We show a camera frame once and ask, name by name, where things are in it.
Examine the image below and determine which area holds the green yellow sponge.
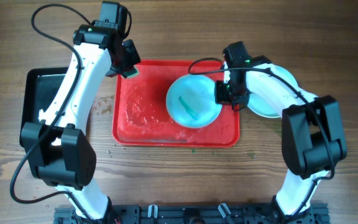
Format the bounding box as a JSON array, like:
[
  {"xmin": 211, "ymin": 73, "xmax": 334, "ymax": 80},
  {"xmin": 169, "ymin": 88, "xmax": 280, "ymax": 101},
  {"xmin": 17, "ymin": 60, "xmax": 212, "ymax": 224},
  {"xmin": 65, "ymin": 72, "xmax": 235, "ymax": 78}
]
[{"xmin": 125, "ymin": 66, "xmax": 139, "ymax": 78}]

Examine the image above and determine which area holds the black rectangular tray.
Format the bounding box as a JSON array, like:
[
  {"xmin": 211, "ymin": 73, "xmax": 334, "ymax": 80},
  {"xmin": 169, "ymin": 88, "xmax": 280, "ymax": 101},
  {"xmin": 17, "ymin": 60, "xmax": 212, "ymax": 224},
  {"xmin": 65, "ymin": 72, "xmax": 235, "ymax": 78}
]
[{"xmin": 21, "ymin": 67, "xmax": 68, "ymax": 130}]

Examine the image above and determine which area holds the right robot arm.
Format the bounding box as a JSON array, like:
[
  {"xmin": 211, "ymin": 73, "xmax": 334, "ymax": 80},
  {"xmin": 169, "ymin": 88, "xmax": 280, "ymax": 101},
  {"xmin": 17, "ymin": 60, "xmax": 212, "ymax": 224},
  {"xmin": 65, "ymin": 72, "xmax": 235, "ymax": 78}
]
[{"xmin": 215, "ymin": 42, "xmax": 347, "ymax": 220}]

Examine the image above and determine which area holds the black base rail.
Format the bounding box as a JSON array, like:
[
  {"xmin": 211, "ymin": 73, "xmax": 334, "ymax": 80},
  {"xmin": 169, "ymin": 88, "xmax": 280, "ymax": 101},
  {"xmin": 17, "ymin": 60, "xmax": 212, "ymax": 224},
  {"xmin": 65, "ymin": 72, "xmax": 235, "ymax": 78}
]
[{"xmin": 53, "ymin": 203, "xmax": 331, "ymax": 224}]

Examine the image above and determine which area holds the light blue plate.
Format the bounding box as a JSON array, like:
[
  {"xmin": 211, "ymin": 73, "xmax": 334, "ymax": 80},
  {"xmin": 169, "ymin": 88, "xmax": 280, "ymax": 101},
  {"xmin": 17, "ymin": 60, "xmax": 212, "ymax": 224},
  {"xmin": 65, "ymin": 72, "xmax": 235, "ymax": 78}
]
[
  {"xmin": 247, "ymin": 65, "xmax": 298, "ymax": 118},
  {"xmin": 165, "ymin": 75, "xmax": 222, "ymax": 129}
]

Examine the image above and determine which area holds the red plastic tray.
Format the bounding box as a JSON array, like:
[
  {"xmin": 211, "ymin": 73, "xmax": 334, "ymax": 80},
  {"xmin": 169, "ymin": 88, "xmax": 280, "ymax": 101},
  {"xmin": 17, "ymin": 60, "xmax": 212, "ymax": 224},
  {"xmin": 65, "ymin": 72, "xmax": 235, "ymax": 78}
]
[{"xmin": 112, "ymin": 60, "xmax": 241, "ymax": 147}]

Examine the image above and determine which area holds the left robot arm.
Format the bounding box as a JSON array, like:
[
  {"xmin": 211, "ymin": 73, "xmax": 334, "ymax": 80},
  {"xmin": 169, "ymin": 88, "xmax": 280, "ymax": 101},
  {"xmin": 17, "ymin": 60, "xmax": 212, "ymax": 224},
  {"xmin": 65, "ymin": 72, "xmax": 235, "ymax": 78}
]
[{"xmin": 21, "ymin": 1, "xmax": 140, "ymax": 223}]

